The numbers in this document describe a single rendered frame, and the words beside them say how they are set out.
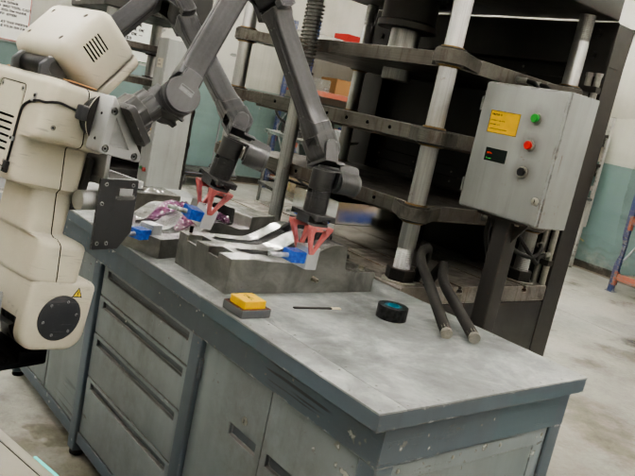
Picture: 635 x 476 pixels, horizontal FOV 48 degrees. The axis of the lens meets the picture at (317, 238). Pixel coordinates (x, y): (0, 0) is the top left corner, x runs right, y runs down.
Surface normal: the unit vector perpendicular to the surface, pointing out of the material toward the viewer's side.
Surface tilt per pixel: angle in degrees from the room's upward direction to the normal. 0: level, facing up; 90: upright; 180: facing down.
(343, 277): 90
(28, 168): 90
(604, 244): 90
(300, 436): 90
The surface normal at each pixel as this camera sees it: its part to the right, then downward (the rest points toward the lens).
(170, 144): 0.51, 0.26
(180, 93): 0.57, -0.12
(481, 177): -0.76, -0.04
